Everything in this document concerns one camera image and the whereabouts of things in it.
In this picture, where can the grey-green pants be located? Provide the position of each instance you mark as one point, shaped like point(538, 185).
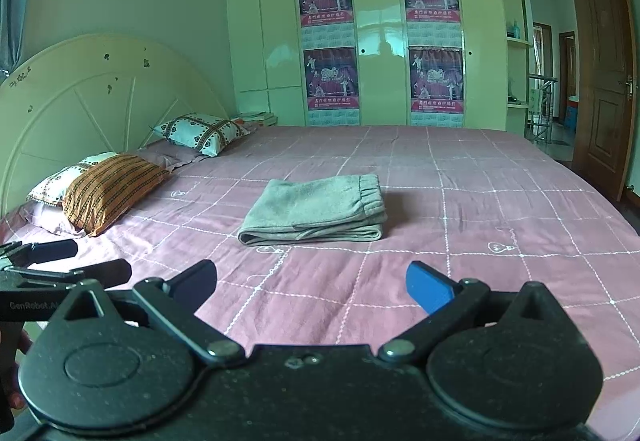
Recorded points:
point(310, 206)

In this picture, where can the stack of books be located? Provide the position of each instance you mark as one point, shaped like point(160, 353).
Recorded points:
point(257, 118)

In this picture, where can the cream bed headboard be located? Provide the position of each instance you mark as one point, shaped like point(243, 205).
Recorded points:
point(100, 91)

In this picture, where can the blue bottle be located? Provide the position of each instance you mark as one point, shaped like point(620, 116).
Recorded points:
point(513, 30)

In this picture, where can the pink checked bed sheet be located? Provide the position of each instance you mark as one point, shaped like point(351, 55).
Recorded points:
point(450, 221)

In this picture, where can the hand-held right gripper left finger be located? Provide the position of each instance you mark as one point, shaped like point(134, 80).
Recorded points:
point(196, 283)

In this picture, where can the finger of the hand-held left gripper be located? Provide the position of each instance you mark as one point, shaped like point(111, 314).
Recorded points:
point(50, 251)
point(100, 272)

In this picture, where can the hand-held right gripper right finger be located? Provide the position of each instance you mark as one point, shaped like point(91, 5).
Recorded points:
point(425, 286)

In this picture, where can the brown wooden door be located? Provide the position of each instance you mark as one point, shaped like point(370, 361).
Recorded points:
point(600, 96)

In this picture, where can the person's left hand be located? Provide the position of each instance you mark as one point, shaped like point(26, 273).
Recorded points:
point(22, 346)

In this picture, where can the orange striped pillow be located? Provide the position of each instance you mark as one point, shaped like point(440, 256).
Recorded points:
point(110, 191)

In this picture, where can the green shelf unit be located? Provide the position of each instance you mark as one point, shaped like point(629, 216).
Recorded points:
point(515, 41)

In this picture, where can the white brown patterned pillow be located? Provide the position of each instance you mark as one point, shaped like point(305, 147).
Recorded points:
point(200, 133)

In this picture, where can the metal stair railing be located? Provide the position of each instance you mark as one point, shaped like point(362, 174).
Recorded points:
point(545, 121)

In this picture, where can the white floral pillow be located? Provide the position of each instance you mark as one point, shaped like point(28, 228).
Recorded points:
point(55, 183)

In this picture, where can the plastic container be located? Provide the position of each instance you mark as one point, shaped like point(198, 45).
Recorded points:
point(572, 113)

